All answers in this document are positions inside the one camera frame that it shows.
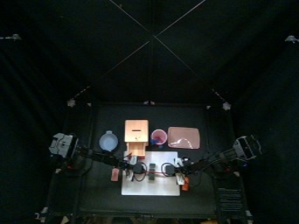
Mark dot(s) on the dark green sushi roll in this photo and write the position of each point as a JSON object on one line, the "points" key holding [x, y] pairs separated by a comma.
{"points": [[152, 170]]}

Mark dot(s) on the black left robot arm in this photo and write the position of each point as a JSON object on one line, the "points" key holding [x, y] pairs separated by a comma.
{"points": [[94, 156]]}

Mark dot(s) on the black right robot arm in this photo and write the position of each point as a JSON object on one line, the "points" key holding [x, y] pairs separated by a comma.
{"points": [[218, 159]]}

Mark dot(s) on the white cutting board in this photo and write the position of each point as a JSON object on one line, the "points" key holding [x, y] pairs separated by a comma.
{"points": [[150, 188]]}

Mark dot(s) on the pink square plate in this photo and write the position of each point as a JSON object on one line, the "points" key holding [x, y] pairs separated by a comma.
{"points": [[184, 137]]}

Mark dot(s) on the white toy piece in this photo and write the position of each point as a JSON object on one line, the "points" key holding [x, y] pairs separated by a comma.
{"points": [[179, 178]]}

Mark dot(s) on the orange toy piece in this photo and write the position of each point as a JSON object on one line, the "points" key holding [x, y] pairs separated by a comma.
{"points": [[186, 183]]}

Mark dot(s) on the salmon pink toy piece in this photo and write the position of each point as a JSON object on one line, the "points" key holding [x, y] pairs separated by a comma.
{"points": [[115, 174]]}

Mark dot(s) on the blue toy in cup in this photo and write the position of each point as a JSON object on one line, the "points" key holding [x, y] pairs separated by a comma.
{"points": [[155, 142]]}

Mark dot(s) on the light blue bowl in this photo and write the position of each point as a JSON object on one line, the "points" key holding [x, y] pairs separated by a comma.
{"points": [[108, 141]]}

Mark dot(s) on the pink cup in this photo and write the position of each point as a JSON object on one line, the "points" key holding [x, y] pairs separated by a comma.
{"points": [[160, 135]]}

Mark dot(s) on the wooden box with drawer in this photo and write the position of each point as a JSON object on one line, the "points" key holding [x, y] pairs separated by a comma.
{"points": [[136, 131]]}

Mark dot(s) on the white printed label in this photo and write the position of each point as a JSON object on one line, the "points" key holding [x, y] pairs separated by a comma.
{"points": [[230, 199]]}

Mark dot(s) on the metal frame clamp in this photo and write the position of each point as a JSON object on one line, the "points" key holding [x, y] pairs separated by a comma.
{"points": [[291, 38], [71, 102], [15, 37], [226, 106]]}

